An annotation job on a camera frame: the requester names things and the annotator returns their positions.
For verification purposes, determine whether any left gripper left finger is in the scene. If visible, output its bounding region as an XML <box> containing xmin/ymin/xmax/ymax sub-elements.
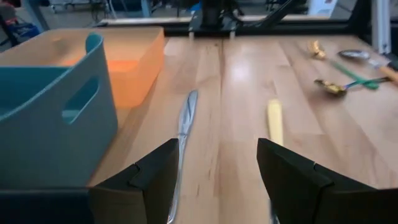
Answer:
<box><xmin>89</xmin><ymin>138</ymin><xmax>180</xmax><ymax>224</ymax></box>

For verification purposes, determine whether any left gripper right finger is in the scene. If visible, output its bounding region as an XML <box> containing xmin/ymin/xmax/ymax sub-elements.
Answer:
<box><xmin>256</xmin><ymin>138</ymin><xmax>373</xmax><ymax>224</ymax></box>

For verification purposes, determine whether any yellow-handled knife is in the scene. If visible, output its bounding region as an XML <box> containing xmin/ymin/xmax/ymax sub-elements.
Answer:
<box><xmin>267</xmin><ymin>98</ymin><xmax>284</xmax><ymax>224</ymax></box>

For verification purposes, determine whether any purple iridescent spoon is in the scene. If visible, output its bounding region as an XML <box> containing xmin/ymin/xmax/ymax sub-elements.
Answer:
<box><xmin>313</xmin><ymin>76</ymin><xmax>391</xmax><ymax>98</ymax></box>

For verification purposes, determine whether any gold spoon green handle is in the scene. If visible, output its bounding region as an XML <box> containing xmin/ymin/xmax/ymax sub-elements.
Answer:
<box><xmin>307</xmin><ymin>40</ymin><xmax>379</xmax><ymax>91</ymax></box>

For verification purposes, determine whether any blue plastic bin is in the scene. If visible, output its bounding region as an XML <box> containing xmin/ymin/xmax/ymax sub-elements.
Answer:
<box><xmin>0</xmin><ymin>32</ymin><xmax>119</xmax><ymax>190</ymax></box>

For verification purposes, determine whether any orange plastic bin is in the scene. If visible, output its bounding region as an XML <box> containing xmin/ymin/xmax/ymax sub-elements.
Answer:
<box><xmin>0</xmin><ymin>26</ymin><xmax>165</xmax><ymax>110</ymax></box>

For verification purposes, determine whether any blue storage crate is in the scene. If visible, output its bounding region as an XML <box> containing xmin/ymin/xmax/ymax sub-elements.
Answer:
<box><xmin>7</xmin><ymin>21</ymin><xmax>41</xmax><ymax>44</ymax></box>

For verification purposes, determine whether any black aluminium table frame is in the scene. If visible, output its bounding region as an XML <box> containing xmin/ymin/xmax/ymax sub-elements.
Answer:
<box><xmin>96</xmin><ymin>0</ymin><xmax>398</xmax><ymax>55</ymax></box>

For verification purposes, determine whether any white frame bracket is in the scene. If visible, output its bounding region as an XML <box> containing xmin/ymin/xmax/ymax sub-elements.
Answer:
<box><xmin>371</xmin><ymin>0</ymin><xmax>392</xmax><ymax>54</ymax></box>

